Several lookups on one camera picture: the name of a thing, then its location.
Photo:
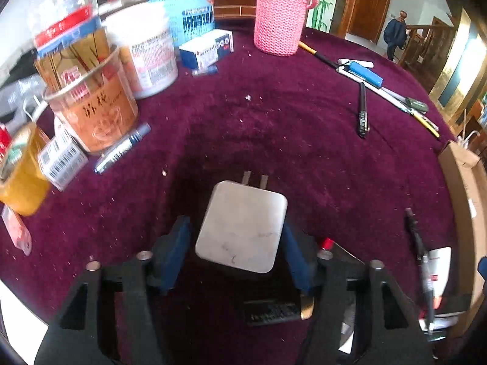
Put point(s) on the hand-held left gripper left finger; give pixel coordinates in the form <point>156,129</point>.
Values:
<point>175,251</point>

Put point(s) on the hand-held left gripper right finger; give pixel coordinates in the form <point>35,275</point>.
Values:
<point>300,260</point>

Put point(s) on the red cap black marker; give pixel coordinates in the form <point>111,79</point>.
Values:
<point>327,243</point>

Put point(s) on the black gold tube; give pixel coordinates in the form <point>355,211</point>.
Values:
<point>270,311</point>

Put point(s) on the white wall charger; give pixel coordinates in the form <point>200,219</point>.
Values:
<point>239,228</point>

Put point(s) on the black gel pen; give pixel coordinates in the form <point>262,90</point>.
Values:
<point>418,243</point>

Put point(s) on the cardboard box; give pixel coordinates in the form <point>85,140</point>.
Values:
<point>462,182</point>

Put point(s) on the silver blue pen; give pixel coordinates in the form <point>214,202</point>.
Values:
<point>121,148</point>

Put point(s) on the white red card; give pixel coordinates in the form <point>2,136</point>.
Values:
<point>441,270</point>

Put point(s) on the white barcode box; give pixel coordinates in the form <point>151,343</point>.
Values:
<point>61,159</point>

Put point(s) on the orange label clear cup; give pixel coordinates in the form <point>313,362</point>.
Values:
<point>102,118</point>

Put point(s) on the small pink packet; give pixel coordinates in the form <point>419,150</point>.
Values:
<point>17,232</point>

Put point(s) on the black capped pen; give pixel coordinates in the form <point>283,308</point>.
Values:
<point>362,114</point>

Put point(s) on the yellow jar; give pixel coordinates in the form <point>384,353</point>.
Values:
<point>23,182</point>

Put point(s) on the small blue tube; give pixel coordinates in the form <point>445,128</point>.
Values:
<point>205,70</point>

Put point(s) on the yellow pencil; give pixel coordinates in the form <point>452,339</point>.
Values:
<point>426,123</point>

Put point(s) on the white pen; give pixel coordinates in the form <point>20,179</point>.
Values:
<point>376,89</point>

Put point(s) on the green marker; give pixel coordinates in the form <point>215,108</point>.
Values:
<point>416,103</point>

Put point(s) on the white plastic tub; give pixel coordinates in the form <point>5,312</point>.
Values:
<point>148,57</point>

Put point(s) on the blue battery pack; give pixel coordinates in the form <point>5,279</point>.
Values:
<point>365,73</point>

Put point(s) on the blue white small box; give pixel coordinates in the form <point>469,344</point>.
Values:
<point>205,49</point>

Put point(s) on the red carton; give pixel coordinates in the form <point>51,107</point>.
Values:
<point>3,140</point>

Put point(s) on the clear plastic bag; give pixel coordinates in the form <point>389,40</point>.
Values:
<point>15,99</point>

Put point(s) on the blue fish food canister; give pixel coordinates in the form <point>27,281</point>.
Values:
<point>190,11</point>

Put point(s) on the pink knitted cup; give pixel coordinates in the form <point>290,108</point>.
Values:
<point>279,19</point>

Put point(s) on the red blue sachet bundle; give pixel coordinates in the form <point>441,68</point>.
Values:
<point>64,34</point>

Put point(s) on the dark blue jacket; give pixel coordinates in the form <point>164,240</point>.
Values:
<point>393,34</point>

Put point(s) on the gold black pillar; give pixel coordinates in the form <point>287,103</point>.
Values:
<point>456,68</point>

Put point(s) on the wooden stair railing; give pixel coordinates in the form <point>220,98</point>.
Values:
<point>422,42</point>

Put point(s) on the wooden counter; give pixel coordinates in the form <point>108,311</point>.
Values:
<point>234,0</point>

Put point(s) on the bamboo painted glass panel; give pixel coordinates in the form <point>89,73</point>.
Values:
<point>323,0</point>

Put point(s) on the wooden door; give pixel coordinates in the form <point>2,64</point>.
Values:
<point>371,7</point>

